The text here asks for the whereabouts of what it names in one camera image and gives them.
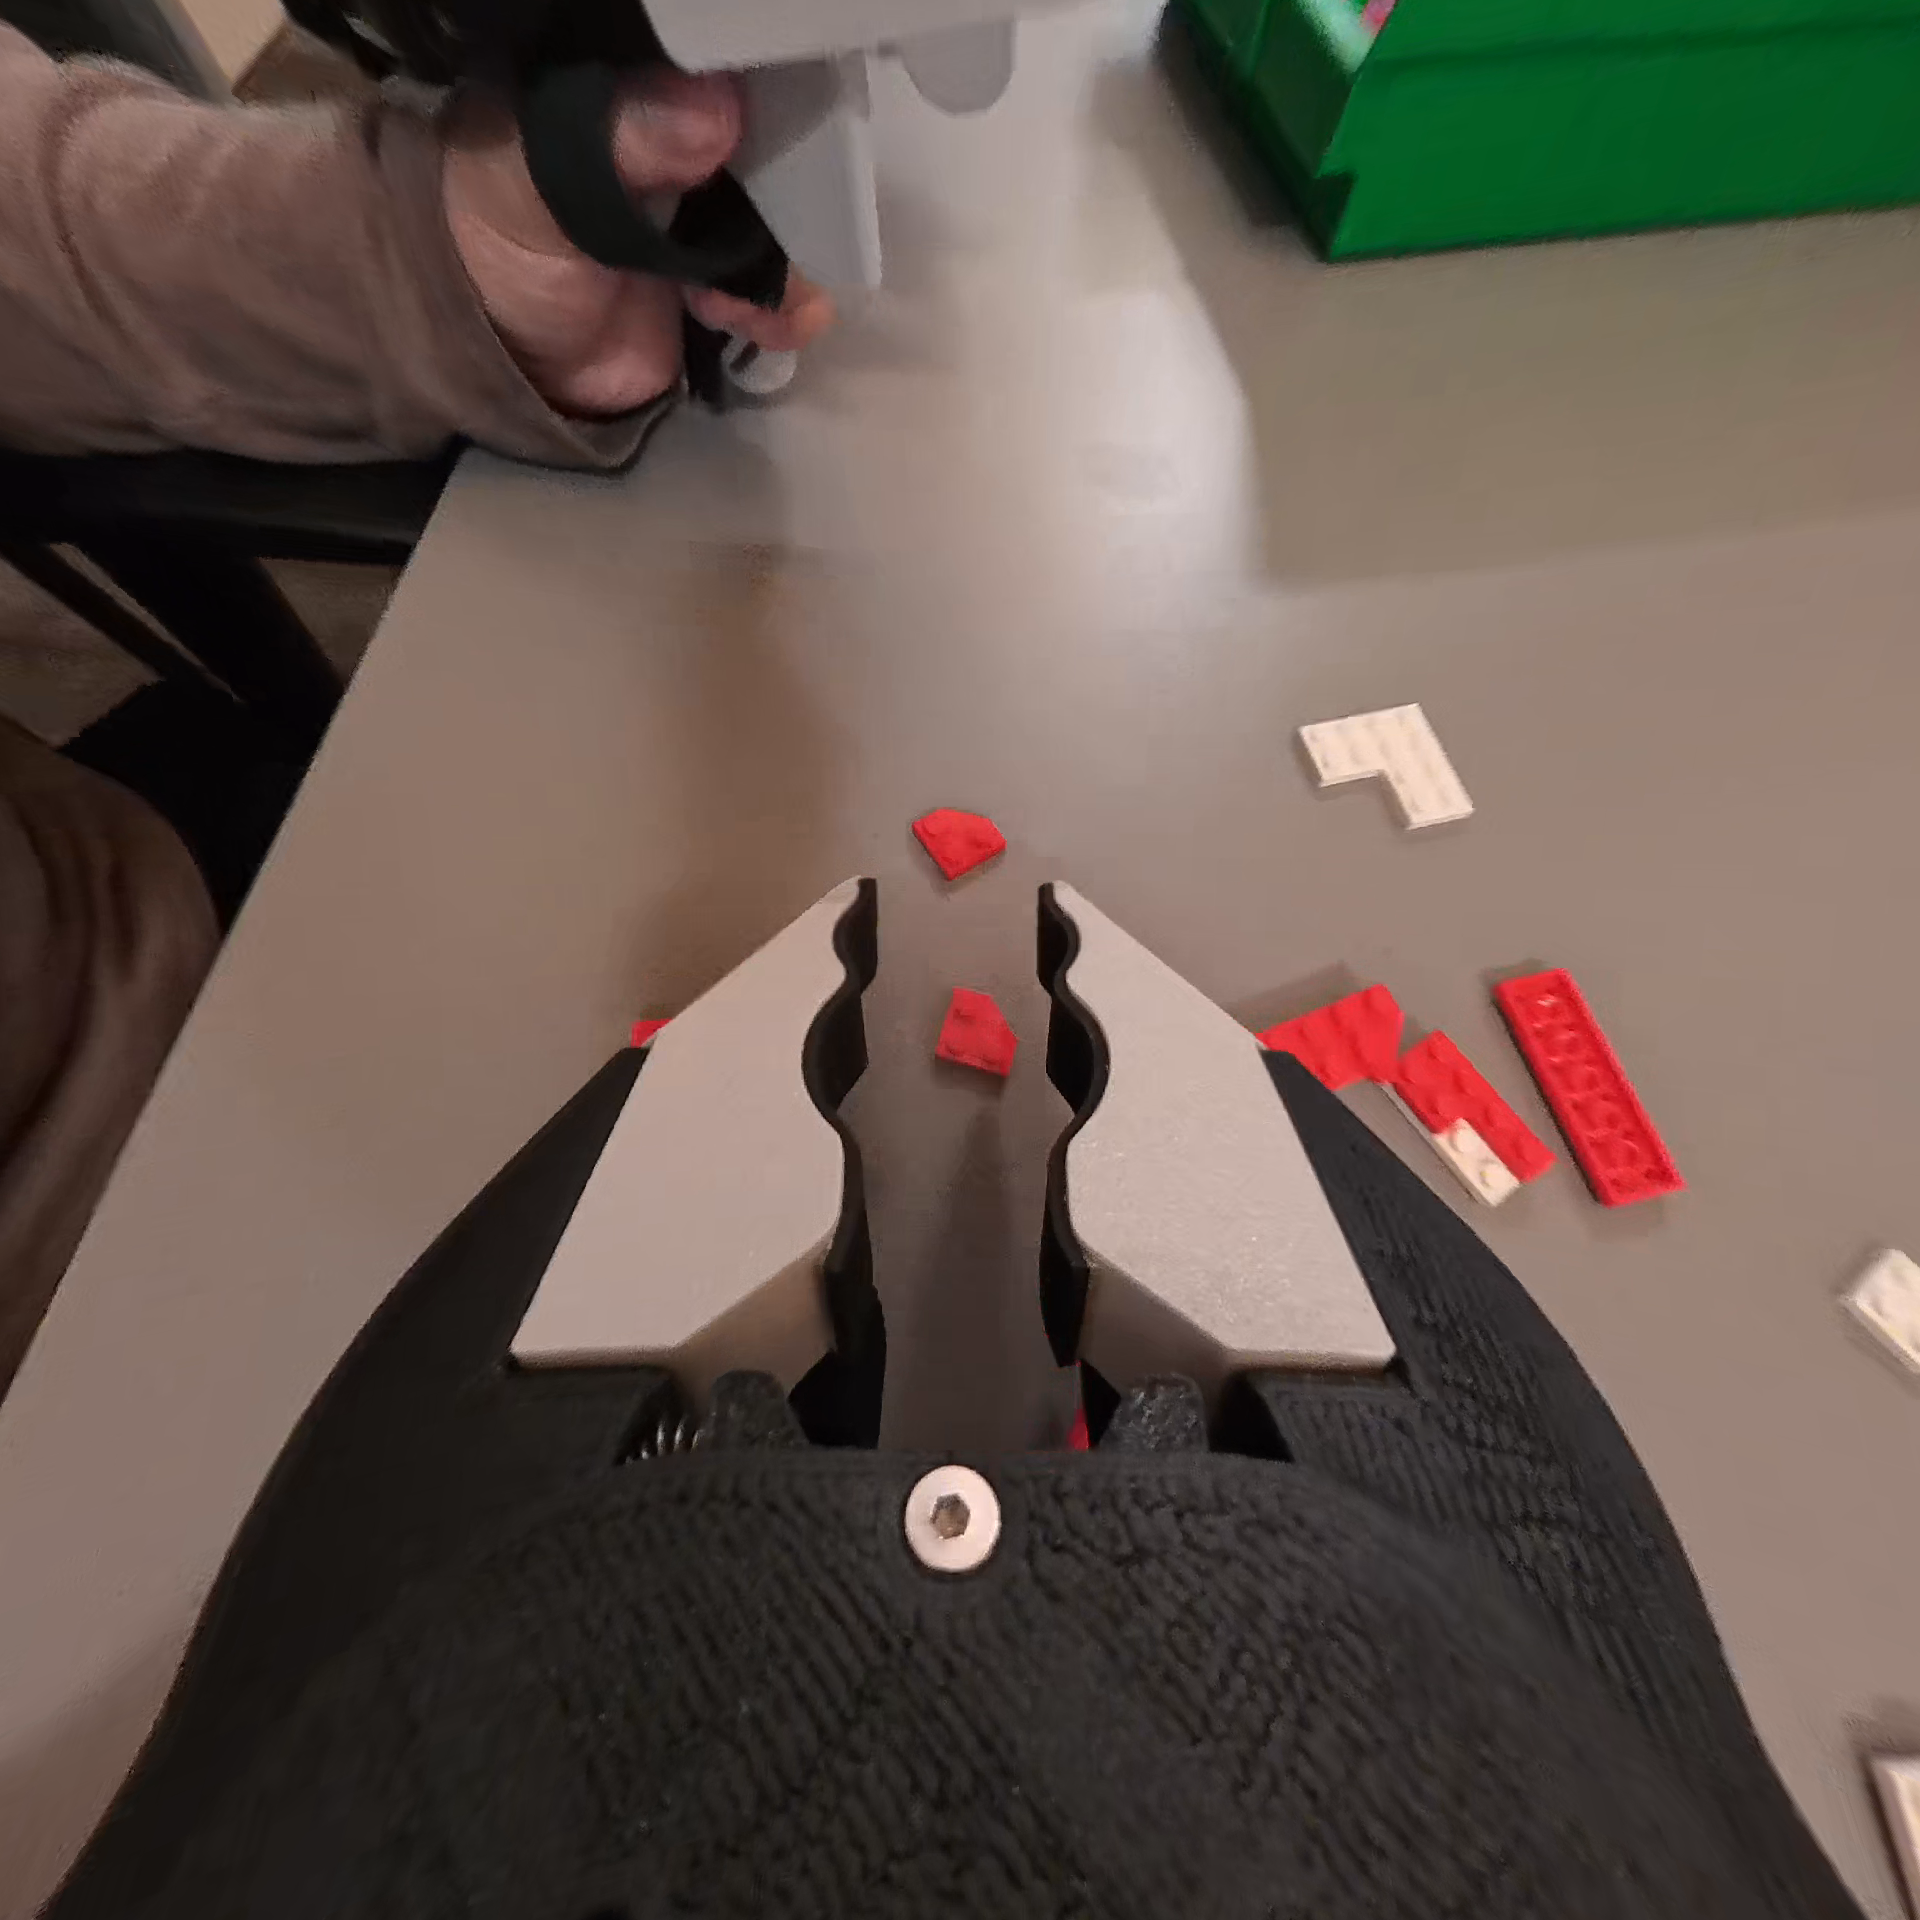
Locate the small white lego plate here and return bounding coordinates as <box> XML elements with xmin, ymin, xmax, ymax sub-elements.
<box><xmin>1841</xmin><ymin>1247</ymin><xmax>1920</xmax><ymax>1375</ymax></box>
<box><xmin>1866</xmin><ymin>1751</ymin><xmax>1920</xmax><ymax>1909</ymax></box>

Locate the person's left forearm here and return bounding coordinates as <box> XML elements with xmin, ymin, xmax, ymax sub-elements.
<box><xmin>0</xmin><ymin>22</ymin><xmax>679</xmax><ymax>473</ymax></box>

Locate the large green plastic bin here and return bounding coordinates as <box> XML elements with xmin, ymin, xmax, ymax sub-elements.
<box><xmin>1162</xmin><ymin>0</ymin><xmax>1920</xmax><ymax>263</ymax></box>

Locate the person's left hand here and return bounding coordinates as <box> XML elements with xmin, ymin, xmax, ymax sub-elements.
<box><xmin>443</xmin><ymin>65</ymin><xmax>834</xmax><ymax>417</ymax></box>

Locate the black chair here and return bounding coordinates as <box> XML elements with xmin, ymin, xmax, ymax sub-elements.
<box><xmin>0</xmin><ymin>445</ymin><xmax>462</xmax><ymax>910</ymax></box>

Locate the long red lego plate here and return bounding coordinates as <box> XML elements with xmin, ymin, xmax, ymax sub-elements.
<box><xmin>1492</xmin><ymin>968</ymin><xmax>1686</xmax><ymax>1208</ymax></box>

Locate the person's leg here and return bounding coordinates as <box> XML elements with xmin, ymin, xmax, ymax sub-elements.
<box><xmin>0</xmin><ymin>715</ymin><xmax>222</xmax><ymax>1400</ymax></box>

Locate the white L-shaped lego plate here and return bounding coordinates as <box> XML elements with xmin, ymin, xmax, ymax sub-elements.
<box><xmin>1297</xmin><ymin>701</ymin><xmax>1476</xmax><ymax>831</ymax></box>

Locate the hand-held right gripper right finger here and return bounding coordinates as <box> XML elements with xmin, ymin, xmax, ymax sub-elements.
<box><xmin>1039</xmin><ymin>880</ymin><xmax>1400</xmax><ymax>1375</ymax></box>

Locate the small red wedge lego plate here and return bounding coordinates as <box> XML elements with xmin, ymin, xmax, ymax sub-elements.
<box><xmin>937</xmin><ymin>984</ymin><xmax>1021</xmax><ymax>1075</ymax></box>
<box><xmin>910</xmin><ymin>806</ymin><xmax>1008</xmax><ymax>882</ymax></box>

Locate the long red and white lego assembly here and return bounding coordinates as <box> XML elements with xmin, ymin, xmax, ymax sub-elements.
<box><xmin>1256</xmin><ymin>984</ymin><xmax>1559</xmax><ymax>1208</ymax></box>

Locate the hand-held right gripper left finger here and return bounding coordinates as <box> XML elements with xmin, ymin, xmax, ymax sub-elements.
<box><xmin>510</xmin><ymin>876</ymin><xmax>890</xmax><ymax>1449</ymax></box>

